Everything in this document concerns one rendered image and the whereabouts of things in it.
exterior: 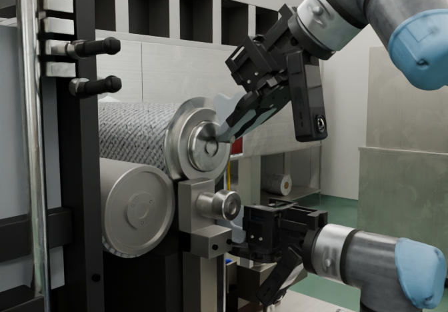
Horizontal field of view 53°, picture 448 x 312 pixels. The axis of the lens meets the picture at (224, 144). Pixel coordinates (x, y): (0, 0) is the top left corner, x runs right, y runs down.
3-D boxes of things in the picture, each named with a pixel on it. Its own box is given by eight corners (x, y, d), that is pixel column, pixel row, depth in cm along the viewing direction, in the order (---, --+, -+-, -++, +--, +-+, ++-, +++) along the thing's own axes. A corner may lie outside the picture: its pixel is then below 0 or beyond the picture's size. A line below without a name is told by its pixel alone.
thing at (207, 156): (186, 143, 63) (215, 111, 67) (176, 143, 64) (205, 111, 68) (207, 182, 67) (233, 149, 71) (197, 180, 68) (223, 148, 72)
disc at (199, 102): (165, 203, 64) (163, 97, 62) (163, 202, 64) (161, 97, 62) (232, 185, 75) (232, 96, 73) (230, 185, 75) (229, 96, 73)
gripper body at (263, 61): (253, 67, 68) (309, 7, 61) (283, 113, 65) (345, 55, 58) (219, 65, 62) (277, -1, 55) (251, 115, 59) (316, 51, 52)
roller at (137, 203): (106, 267, 56) (103, 171, 55) (12, 227, 72) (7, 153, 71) (176, 242, 65) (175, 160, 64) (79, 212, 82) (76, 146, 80)
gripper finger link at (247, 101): (237, 118, 65) (279, 79, 61) (243, 127, 65) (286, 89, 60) (217, 118, 61) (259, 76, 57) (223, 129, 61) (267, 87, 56)
